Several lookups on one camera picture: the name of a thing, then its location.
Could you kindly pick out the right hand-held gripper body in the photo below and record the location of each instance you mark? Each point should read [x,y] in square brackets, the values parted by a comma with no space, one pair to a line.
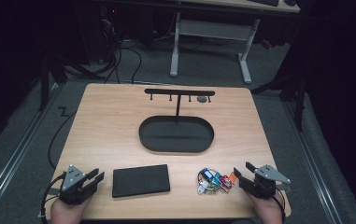
[264,183]

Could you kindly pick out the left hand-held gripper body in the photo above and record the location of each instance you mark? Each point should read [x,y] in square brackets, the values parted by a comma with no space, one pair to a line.
[73,180]

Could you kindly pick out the bunch of colourful keys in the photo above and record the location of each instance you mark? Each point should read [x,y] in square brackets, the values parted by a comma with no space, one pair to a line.
[211,182]

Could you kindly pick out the black wallet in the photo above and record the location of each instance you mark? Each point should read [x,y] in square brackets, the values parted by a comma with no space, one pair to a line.
[140,180]

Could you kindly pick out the black key rack with tray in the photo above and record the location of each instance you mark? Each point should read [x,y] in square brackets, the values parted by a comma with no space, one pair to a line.
[175,133]

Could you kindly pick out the person's right hand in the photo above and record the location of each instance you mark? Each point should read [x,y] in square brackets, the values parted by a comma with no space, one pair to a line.
[269,211]

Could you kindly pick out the person's left hand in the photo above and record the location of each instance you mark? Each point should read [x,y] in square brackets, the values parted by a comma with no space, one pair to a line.
[66,214]

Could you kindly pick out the black metal stand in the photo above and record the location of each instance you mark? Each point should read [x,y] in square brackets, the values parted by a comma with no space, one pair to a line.
[298,102]
[44,84]

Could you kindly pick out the grey round table cap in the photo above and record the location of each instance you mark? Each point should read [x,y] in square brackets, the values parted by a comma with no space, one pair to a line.
[202,99]

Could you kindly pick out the white-framed desk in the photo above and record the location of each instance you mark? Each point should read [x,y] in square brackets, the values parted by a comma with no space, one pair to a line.
[211,29]

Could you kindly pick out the black keyboard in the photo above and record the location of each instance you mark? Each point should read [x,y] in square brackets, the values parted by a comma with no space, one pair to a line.
[264,2]

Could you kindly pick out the black computer mouse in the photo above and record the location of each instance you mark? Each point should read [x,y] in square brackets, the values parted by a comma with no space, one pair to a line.
[290,2]

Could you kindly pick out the metal floor rail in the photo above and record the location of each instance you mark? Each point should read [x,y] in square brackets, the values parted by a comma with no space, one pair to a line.
[13,158]
[309,155]

